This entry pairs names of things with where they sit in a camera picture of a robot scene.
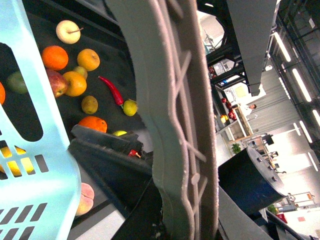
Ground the large orange centre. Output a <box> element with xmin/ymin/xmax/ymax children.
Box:
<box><xmin>78</xmin><ymin>116</ymin><xmax>108</xmax><ymax>133</ymax></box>

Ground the green apple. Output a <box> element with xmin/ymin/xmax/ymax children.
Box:
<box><xmin>112</xmin><ymin>130</ymin><xmax>127</xmax><ymax>137</ymax></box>

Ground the red chili pepper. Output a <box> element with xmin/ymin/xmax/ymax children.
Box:
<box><xmin>98</xmin><ymin>76</ymin><xmax>124</xmax><ymax>108</ymax></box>

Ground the pale pink peach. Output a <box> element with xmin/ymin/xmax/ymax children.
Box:
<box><xmin>75</xmin><ymin>182</ymin><xmax>95</xmax><ymax>217</ymax></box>

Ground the small orange mandarin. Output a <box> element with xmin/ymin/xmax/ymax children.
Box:
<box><xmin>41</xmin><ymin>45</ymin><xmax>69</xmax><ymax>71</ymax></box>

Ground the white apple far right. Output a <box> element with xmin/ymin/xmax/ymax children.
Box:
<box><xmin>55</xmin><ymin>20</ymin><xmax>84</xmax><ymax>45</ymax></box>

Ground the yellow lemon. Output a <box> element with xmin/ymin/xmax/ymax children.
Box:
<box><xmin>0</xmin><ymin>146</ymin><xmax>34</xmax><ymax>177</ymax></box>

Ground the brown kiwi lower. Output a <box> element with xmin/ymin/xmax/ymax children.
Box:
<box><xmin>81</xmin><ymin>95</ymin><xmax>99</xmax><ymax>114</ymax></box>

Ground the green lime upper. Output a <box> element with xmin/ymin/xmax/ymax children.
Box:
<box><xmin>6</xmin><ymin>71</ymin><xmax>28</xmax><ymax>94</ymax></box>

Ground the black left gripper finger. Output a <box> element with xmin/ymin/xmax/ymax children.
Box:
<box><xmin>71</xmin><ymin>124</ymin><xmax>152</xmax><ymax>175</ymax></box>

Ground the red yellow apple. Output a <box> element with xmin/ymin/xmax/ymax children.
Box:
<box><xmin>45</xmin><ymin>69</ymin><xmax>68</xmax><ymax>98</ymax></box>

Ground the yellow orange persimmon upper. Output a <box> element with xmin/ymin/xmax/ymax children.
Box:
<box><xmin>77</xmin><ymin>48</ymin><xmax>101</xmax><ymax>72</ymax></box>

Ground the brown kiwi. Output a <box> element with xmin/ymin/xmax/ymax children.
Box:
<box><xmin>73</xmin><ymin>66</ymin><xmax>88</xmax><ymax>80</ymax></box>
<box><xmin>81</xmin><ymin>95</ymin><xmax>99</xmax><ymax>114</ymax></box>

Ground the light blue plastic basket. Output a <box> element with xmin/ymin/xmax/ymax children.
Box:
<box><xmin>0</xmin><ymin>0</ymin><xmax>81</xmax><ymax>240</ymax></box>

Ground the large orange tangerine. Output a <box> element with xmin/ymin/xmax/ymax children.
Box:
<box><xmin>0</xmin><ymin>82</ymin><xmax>6</xmax><ymax>105</ymax></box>

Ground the black produce shelf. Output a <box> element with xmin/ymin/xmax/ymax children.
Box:
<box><xmin>22</xmin><ymin>0</ymin><xmax>156</xmax><ymax>226</ymax></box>

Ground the brown kiwi upper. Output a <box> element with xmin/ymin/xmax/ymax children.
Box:
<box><xmin>73</xmin><ymin>66</ymin><xmax>88</xmax><ymax>80</ymax></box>

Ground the yellow orange persimmon lower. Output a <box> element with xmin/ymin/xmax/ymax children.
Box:
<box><xmin>62</xmin><ymin>71</ymin><xmax>87</xmax><ymax>97</ymax></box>

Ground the yellow orange persimmon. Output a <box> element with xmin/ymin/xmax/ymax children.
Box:
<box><xmin>77</xmin><ymin>48</ymin><xmax>101</xmax><ymax>72</ymax></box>
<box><xmin>62</xmin><ymin>71</ymin><xmax>87</xmax><ymax>97</ymax></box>

